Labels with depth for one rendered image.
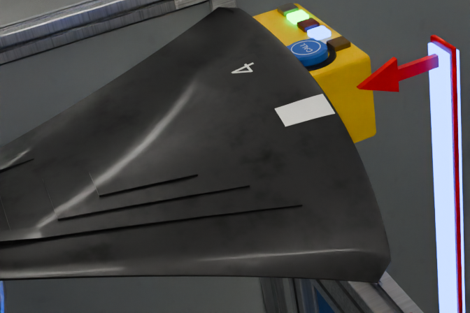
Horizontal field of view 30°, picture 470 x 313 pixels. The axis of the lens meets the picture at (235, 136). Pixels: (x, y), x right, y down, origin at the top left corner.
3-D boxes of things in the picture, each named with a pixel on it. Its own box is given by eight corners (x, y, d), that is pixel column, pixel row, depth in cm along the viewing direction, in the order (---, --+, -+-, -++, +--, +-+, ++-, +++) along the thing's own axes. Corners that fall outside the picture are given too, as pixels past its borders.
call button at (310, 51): (280, 61, 84) (277, 45, 83) (317, 48, 85) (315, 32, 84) (297, 77, 81) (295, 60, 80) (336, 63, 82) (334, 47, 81)
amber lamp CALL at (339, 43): (326, 46, 84) (325, 40, 84) (343, 40, 85) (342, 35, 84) (334, 52, 83) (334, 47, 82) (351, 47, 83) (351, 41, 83)
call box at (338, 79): (226, 112, 97) (210, 26, 92) (308, 84, 100) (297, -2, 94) (288, 182, 84) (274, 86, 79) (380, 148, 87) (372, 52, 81)
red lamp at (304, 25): (296, 26, 89) (296, 22, 88) (312, 22, 89) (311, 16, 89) (304, 33, 87) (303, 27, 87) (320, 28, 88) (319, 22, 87)
